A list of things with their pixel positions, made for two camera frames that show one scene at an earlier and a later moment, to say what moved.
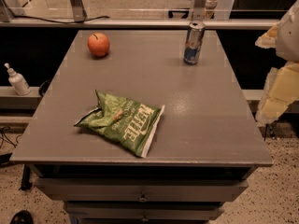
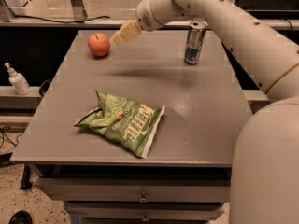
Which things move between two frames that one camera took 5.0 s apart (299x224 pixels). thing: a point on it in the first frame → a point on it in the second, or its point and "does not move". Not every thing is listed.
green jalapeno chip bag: x=121 y=120 does not move
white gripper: x=289 y=36 → x=147 y=13
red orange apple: x=98 y=44 does not move
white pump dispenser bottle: x=18 y=81 does not move
